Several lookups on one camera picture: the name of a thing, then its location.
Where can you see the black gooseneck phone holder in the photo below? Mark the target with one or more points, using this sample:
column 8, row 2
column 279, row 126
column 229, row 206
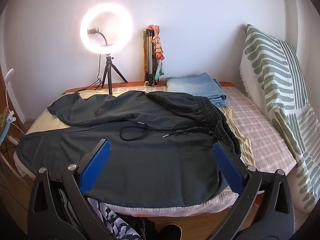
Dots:
column 103, row 38

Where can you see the yellow striped cloth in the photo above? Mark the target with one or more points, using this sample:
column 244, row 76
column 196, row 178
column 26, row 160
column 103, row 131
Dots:
column 240, row 140

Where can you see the black white patterned clothing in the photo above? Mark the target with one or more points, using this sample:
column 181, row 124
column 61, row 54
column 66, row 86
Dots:
column 112, row 220

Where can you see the beige woven mat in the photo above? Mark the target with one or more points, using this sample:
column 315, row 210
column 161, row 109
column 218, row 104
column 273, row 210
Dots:
column 43, row 126

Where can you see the pink checked blanket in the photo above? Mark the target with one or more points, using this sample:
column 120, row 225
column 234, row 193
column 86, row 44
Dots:
column 257, row 130

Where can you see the folded blue jeans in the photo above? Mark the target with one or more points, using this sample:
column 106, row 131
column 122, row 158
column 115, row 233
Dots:
column 195, row 85

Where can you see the black pants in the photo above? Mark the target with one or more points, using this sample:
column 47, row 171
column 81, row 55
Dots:
column 150, row 165

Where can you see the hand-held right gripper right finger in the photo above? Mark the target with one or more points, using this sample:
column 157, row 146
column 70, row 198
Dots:
column 228, row 170

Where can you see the colourful patterned cloth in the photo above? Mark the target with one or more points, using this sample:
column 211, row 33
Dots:
column 158, row 45

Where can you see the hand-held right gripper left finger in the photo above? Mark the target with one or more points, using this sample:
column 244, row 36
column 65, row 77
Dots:
column 96, row 165

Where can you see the green striped white pillow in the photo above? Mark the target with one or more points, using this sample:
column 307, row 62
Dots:
column 272, row 80

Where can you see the light blue plastic object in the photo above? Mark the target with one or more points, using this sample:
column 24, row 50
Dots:
column 3, row 130

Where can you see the yellow woven cloth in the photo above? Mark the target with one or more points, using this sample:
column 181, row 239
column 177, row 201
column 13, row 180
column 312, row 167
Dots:
column 3, row 116

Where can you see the dark cloth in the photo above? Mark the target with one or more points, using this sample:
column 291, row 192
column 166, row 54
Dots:
column 143, row 228

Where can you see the brown wooden board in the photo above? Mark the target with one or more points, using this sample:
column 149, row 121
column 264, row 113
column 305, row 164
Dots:
column 144, row 55

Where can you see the white plastic clip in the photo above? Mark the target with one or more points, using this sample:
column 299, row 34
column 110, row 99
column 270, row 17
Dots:
column 10, row 116

